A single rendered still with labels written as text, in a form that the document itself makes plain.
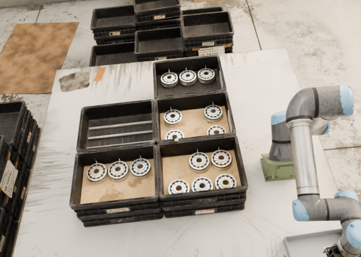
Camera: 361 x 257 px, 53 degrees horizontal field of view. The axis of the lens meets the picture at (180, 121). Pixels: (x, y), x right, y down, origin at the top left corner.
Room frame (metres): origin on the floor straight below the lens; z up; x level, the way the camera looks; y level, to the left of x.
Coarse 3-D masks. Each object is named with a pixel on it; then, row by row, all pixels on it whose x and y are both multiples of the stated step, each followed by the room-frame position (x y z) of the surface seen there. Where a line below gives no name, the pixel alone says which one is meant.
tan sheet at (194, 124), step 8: (184, 112) 1.33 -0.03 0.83; (192, 112) 1.32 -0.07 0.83; (200, 112) 1.31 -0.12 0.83; (224, 112) 1.29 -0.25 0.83; (160, 120) 1.29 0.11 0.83; (184, 120) 1.27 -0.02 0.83; (192, 120) 1.26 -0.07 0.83; (200, 120) 1.26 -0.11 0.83; (224, 120) 1.24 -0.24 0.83; (168, 128) 1.23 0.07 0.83; (176, 128) 1.22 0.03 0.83; (184, 128) 1.21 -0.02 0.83; (192, 128) 1.21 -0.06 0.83; (200, 128) 1.20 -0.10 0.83; (192, 136) 1.16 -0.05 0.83
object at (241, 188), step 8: (224, 136) 1.06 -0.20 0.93; (232, 136) 1.05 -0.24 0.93; (160, 144) 1.06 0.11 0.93; (168, 144) 1.05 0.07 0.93; (240, 152) 0.95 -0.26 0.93; (240, 160) 0.91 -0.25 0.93; (160, 168) 0.92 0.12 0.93; (160, 176) 0.88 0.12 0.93; (160, 184) 0.84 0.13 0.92; (160, 192) 0.79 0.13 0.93; (184, 192) 0.78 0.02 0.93; (192, 192) 0.77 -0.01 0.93; (200, 192) 0.77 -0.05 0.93; (208, 192) 0.77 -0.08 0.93; (216, 192) 0.76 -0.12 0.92; (224, 192) 0.76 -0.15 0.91; (232, 192) 0.76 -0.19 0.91
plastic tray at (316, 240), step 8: (312, 232) 0.60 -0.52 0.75; (320, 232) 0.60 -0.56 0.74; (328, 232) 0.60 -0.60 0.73; (336, 232) 0.60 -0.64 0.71; (288, 240) 0.59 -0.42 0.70; (296, 240) 0.59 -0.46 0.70; (304, 240) 0.58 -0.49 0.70; (312, 240) 0.58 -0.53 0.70; (320, 240) 0.58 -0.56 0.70; (328, 240) 0.57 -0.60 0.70; (336, 240) 0.57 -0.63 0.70; (288, 248) 0.54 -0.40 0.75; (296, 248) 0.55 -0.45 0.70; (304, 248) 0.55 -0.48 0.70; (312, 248) 0.54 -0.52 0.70; (320, 248) 0.54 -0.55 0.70; (288, 256) 0.52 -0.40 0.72; (296, 256) 0.52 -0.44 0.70; (304, 256) 0.51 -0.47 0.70; (312, 256) 0.51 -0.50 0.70; (320, 256) 0.51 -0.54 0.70
